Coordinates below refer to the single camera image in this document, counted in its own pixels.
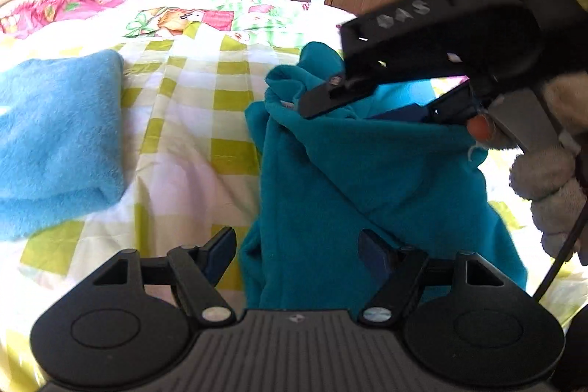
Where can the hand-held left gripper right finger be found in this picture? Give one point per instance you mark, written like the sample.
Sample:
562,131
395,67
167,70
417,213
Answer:
374,254

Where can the teal fleece jacket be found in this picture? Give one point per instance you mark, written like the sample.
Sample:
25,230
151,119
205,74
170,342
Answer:
321,190

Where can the pink printed quilt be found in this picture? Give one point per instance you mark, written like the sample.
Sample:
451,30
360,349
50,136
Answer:
183,15

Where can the person's right hand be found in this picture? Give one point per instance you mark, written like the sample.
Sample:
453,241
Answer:
551,176

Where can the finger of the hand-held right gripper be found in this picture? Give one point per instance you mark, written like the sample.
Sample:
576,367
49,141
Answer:
404,113
326,96

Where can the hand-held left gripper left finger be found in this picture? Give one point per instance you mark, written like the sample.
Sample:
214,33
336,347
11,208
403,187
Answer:
220,254

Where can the light blue fleece cloth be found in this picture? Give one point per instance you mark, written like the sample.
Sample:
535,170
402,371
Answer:
55,130

